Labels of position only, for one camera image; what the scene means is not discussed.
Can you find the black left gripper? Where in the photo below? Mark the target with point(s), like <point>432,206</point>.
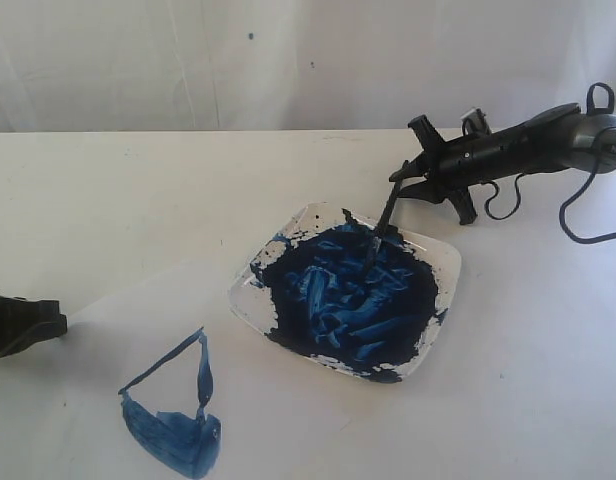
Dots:
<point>25,323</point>

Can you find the clear plate with blue paint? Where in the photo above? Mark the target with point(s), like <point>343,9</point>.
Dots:
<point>306,290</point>

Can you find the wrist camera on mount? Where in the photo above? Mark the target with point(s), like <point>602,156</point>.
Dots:
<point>474,122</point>

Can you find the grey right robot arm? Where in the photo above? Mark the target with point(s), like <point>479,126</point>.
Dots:
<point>591,141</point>

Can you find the white paper sheet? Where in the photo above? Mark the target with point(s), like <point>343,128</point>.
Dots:
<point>150,339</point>

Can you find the black paintbrush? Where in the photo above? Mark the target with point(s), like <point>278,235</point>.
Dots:
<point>380,229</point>

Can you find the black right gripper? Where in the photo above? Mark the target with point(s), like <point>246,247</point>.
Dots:
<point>450,167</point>

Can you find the white backdrop cloth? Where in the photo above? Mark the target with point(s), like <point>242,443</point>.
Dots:
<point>271,65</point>

